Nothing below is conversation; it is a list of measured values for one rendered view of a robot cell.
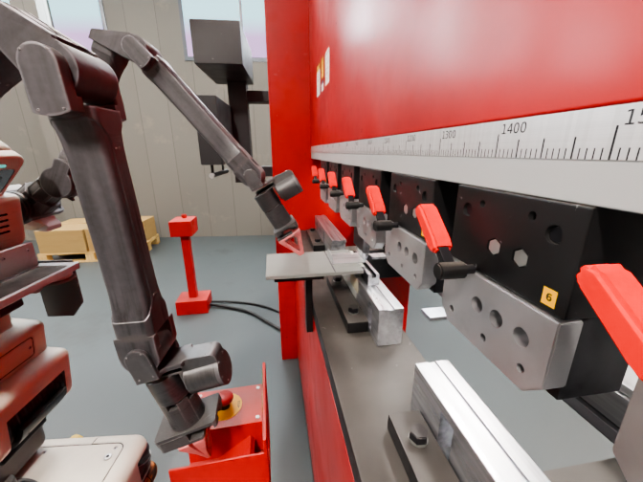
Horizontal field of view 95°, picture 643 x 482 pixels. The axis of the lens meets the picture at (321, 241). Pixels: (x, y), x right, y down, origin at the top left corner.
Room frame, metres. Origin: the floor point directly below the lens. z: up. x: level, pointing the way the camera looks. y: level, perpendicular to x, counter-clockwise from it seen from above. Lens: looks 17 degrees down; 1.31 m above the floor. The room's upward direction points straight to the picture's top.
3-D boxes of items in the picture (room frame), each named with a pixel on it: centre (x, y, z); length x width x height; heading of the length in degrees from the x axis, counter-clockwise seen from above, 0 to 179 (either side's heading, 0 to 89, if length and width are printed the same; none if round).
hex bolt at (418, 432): (0.33, -0.14, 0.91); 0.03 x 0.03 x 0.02
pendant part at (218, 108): (1.95, 0.64, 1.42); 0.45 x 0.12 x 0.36; 6
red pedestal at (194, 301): (2.32, 1.10, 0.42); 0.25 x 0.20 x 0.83; 99
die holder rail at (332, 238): (1.38, -0.03, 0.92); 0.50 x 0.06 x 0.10; 9
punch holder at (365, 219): (0.67, -0.14, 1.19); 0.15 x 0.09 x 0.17; 9
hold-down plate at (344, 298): (0.79, -0.07, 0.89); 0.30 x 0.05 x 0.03; 9
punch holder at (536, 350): (0.27, -0.21, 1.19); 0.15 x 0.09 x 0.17; 9
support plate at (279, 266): (0.82, 0.03, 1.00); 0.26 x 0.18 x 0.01; 99
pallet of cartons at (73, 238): (3.86, 2.95, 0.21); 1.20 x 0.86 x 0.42; 93
